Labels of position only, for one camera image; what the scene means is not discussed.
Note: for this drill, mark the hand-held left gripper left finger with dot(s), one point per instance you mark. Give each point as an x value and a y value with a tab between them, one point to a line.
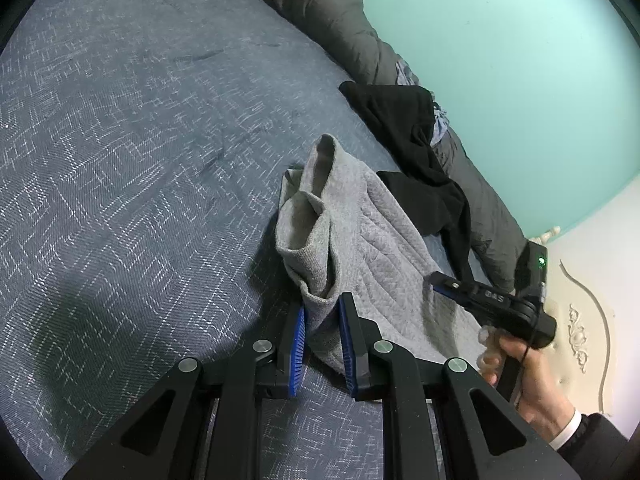
298	350

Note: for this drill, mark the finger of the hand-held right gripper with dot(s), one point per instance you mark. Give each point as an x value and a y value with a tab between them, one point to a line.
452	287

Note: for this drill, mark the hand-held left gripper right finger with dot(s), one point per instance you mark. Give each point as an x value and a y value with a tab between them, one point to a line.
347	350

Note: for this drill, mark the grey sweatpants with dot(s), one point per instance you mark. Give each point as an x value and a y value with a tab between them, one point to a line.
370	260

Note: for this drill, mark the person's right forearm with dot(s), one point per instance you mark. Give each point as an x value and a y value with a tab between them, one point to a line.
595	445

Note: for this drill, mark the person's right hand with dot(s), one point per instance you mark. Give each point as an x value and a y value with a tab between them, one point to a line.
537	385

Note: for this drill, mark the cream tufted headboard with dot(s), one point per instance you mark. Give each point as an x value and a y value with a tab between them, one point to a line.
600	310

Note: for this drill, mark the black pants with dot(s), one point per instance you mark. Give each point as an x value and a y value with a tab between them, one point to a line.
400	115

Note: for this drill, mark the blue patterned bed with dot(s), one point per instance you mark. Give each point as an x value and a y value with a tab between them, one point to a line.
140	160

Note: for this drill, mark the dark grey rolled duvet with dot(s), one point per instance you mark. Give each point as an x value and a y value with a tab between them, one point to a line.
325	5

